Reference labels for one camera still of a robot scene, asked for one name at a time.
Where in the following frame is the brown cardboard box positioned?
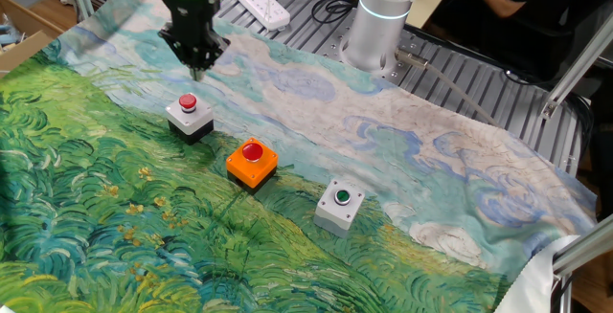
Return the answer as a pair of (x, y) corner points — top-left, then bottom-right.
(0, 0), (63, 73)

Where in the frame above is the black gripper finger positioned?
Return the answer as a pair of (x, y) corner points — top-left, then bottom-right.
(196, 47), (226, 82)
(171, 47), (198, 82)

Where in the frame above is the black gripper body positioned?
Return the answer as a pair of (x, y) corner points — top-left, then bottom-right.
(158, 0), (230, 59)

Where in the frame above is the grey box green push button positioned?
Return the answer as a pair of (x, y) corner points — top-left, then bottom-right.
(313, 178), (366, 239)

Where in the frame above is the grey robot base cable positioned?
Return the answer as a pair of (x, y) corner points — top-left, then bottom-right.
(395, 48), (500, 127)

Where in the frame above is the white power strip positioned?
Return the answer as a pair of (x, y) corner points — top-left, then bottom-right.
(224, 0), (292, 32)

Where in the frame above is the white black box red button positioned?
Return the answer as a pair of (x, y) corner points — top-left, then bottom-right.
(165, 92), (216, 146)

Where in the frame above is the green blue painting print cloth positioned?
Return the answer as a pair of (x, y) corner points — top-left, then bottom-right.
(0, 0), (600, 313)

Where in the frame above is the black coiled cable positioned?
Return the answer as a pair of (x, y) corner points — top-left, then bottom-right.
(310, 0), (356, 25)

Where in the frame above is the orange box red mushroom button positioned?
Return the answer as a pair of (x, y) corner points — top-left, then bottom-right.
(225, 136), (280, 195)

